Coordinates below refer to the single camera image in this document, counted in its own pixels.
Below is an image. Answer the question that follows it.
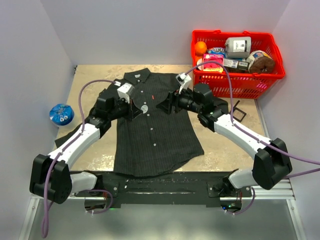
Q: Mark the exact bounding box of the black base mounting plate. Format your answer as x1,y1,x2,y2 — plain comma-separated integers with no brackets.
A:
75,171,261,212

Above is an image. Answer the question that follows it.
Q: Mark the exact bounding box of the blue white barcode box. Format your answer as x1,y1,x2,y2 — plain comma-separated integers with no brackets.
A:
223,58,249,71

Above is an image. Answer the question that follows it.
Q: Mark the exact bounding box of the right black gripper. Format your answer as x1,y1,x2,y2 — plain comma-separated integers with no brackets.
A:
156,85,202,116

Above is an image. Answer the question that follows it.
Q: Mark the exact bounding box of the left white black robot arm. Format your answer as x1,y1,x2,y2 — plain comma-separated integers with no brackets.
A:
29,97,143,204

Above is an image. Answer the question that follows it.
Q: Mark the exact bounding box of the black framed brooch card left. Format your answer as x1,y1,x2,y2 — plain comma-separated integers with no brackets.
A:
232,100,247,123

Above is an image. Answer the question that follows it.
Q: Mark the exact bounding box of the black pinstriped button shirt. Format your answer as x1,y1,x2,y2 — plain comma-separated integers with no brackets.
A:
54,67,230,178

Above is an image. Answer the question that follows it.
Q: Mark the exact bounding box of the pink snack box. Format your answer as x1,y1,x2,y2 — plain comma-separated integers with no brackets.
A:
202,53,224,73

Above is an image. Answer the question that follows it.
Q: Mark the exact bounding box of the purple cable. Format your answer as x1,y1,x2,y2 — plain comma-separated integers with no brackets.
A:
184,60,320,216
41,79,121,239

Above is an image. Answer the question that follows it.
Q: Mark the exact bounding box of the orange fruit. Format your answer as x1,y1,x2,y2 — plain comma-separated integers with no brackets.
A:
194,41,207,56

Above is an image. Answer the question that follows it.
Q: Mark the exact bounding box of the brown doughnut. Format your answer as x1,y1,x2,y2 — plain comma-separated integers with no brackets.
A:
248,56,276,74

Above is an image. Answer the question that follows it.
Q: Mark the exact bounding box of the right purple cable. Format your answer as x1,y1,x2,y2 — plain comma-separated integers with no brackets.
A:
184,60,320,216

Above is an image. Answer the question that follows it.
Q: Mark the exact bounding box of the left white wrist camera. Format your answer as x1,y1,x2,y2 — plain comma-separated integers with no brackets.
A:
115,81,135,103

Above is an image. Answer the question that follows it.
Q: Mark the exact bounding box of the blue wrapped round package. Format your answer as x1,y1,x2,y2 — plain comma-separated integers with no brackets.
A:
49,103,75,128

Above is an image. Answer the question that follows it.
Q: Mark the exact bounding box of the white round labelled package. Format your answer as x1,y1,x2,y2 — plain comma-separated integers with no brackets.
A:
246,50,272,64

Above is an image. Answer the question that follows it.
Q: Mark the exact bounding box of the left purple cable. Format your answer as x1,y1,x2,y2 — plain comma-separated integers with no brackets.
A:
41,79,121,239

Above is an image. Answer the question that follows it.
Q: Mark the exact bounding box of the red plastic shopping basket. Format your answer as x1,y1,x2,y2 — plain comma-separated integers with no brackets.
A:
190,29,286,99

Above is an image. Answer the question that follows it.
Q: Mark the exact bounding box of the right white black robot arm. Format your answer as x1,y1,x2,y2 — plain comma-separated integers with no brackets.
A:
156,83,293,197

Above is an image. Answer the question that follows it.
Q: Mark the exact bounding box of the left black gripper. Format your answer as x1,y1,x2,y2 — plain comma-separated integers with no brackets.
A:
108,95,143,122

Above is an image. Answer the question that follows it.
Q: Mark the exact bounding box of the aluminium frame rail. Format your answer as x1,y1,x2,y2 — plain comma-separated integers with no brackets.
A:
246,99,307,240

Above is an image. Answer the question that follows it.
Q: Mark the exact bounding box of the grey labelled bag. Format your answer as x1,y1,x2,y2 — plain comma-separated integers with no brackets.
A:
225,36,252,59

